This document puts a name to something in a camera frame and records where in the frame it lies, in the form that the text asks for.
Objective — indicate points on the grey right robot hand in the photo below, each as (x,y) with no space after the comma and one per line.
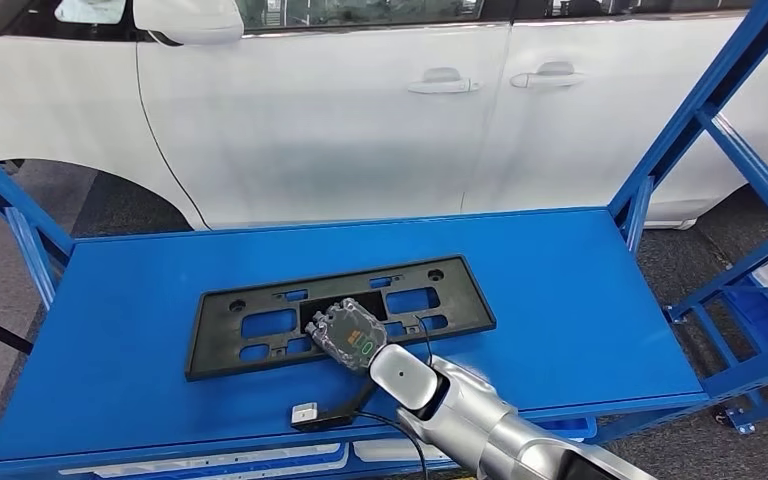
(347,334)

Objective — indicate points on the black plastic licence plate frame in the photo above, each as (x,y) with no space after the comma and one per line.
(212,344)

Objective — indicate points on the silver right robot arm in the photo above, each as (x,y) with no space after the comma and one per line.
(477,417)

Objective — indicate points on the blue metal shelf rack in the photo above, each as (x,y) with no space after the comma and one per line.
(556,298)

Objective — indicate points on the small white plastic bin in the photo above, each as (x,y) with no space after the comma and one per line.
(384,452)

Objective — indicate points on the white car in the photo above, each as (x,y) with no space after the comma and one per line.
(324,132)

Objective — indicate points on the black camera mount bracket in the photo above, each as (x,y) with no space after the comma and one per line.
(338,418)

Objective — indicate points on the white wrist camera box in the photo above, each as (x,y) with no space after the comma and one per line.
(304,413)

